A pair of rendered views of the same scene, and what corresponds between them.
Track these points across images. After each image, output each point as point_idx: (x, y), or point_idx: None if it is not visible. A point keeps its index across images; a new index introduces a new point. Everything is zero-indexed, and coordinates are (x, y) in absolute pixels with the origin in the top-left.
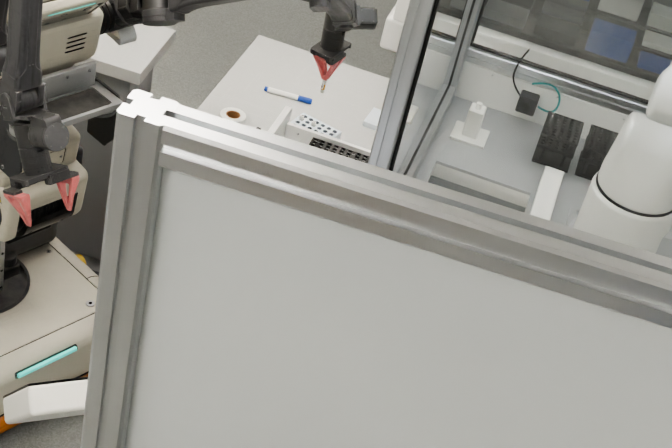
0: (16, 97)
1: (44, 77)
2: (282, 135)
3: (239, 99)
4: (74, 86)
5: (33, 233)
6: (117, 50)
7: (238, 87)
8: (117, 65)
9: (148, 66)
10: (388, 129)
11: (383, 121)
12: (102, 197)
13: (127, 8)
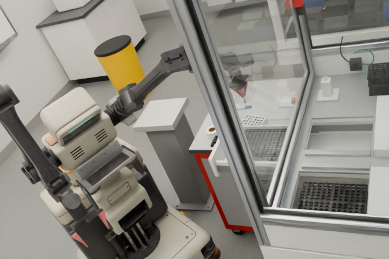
0: (48, 187)
1: (91, 158)
2: None
3: None
4: (111, 155)
5: (137, 222)
6: (162, 117)
7: None
8: (161, 125)
9: (176, 119)
10: (226, 137)
11: (219, 133)
12: (188, 178)
13: (118, 108)
